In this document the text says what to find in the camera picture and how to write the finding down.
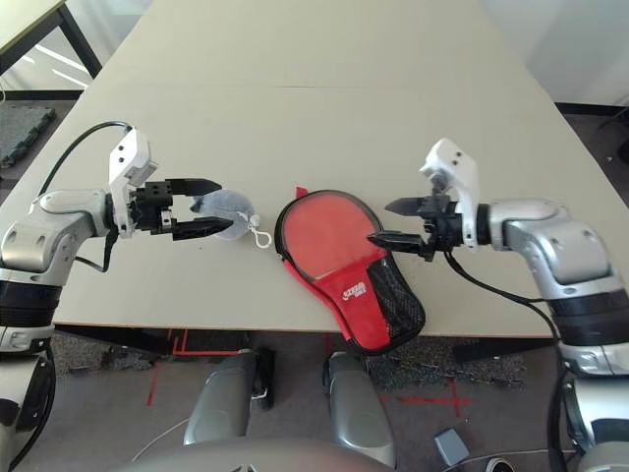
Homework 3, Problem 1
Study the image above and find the black red paddle case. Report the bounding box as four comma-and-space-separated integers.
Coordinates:
273, 185, 428, 356

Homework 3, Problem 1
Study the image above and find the grey plush keychain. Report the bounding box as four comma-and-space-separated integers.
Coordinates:
189, 190, 272, 250

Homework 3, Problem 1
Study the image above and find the dark speckled floor mat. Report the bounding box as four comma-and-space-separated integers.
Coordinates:
368, 336, 527, 392

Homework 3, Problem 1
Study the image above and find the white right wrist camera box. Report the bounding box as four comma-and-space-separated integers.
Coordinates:
419, 139, 481, 252

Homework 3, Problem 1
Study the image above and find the small grey floor box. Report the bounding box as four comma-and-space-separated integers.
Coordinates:
434, 428, 471, 466

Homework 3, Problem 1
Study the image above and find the silver robot leg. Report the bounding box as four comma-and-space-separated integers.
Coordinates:
183, 347, 276, 446
321, 351, 397, 468

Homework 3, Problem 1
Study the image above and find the grey foam floor mat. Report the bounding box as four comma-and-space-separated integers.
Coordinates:
0, 105, 56, 168

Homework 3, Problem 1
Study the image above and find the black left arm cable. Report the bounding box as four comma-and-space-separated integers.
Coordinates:
38, 120, 137, 274

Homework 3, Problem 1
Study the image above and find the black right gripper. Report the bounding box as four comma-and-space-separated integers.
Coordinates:
367, 194, 466, 262

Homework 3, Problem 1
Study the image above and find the black-framed side table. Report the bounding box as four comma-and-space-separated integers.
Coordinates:
0, 0, 103, 80

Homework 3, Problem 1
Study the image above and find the white floor cable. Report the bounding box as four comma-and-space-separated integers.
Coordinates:
132, 417, 191, 463

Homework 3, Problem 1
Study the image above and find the grey robot torso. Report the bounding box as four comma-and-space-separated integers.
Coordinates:
130, 440, 389, 472

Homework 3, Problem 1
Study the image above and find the silver left robot leg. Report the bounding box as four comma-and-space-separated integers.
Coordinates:
183, 347, 276, 446

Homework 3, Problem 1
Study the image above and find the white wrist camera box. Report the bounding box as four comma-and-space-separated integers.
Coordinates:
107, 126, 159, 240
419, 139, 481, 252

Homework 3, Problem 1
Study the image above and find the silver right robot leg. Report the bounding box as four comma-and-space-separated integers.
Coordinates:
321, 351, 397, 468

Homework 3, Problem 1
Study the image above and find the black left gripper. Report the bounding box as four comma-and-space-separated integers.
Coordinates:
130, 177, 233, 242

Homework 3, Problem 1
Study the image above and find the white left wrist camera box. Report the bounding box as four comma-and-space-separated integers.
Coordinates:
107, 126, 159, 240

